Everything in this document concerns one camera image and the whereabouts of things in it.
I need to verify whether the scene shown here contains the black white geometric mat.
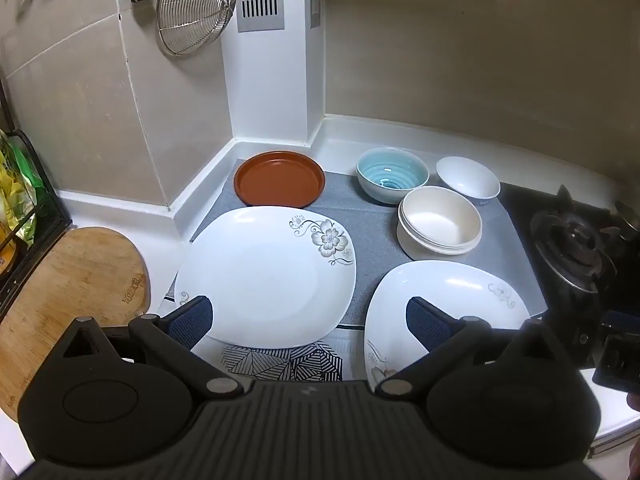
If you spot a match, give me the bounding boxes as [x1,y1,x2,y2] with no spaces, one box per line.
[189,327,368,386]

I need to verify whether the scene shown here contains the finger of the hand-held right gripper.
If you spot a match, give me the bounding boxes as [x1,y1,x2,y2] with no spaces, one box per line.
[592,309,640,393]

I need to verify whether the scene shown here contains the white bowl blue rim pattern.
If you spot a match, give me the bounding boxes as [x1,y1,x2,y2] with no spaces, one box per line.
[436,156,502,207]

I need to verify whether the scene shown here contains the gas burner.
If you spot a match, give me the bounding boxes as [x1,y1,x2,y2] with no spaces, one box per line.
[530,185,626,293]

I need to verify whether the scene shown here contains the black wire rack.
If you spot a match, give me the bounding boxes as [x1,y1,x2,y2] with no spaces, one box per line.
[0,77,73,301]

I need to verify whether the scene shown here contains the metal wire strainer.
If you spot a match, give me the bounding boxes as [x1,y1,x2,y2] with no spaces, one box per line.
[156,0,238,57]

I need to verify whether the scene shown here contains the cream bowl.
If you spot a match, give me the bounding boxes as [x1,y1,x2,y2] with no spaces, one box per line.
[396,202,483,262]
[400,186,483,250]

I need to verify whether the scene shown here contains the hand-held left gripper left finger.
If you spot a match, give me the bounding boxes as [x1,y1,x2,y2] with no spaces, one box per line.
[50,295,247,405]

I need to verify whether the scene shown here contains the grey counter mat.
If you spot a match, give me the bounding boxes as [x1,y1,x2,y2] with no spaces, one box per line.
[172,157,548,331]

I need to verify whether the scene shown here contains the black gas stove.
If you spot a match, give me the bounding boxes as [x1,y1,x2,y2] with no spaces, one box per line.
[497,180,640,371]

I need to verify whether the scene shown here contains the green yellow packets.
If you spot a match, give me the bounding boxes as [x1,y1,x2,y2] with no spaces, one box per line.
[0,130,47,271]

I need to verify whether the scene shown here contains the large white floral plate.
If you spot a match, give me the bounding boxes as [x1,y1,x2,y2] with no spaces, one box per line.
[174,206,357,348]

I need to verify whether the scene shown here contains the brown round plate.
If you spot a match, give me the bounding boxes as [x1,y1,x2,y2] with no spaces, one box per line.
[234,150,327,209]

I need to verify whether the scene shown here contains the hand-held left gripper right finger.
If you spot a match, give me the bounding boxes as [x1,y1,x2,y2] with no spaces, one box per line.
[374,296,572,403]

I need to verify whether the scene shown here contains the wooden cutting board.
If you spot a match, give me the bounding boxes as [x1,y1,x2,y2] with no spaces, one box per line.
[0,226,152,421]

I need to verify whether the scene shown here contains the teal striped bowl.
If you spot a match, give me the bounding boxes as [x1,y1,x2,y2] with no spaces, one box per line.
[356,147,430,206]

